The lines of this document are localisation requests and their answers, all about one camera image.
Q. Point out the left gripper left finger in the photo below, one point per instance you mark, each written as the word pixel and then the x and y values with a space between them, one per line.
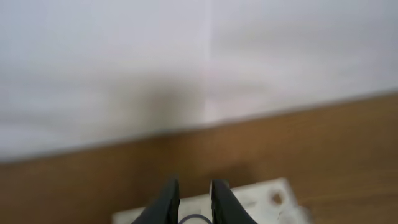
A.
pixel 166 205

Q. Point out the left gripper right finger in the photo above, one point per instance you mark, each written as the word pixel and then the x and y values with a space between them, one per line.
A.
pixel 224 205

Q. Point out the clear test tube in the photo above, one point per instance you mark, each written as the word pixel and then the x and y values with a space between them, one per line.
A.
pixel 194 215

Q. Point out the white test tube rack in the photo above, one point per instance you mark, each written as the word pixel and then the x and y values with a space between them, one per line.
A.
pixel 264 203

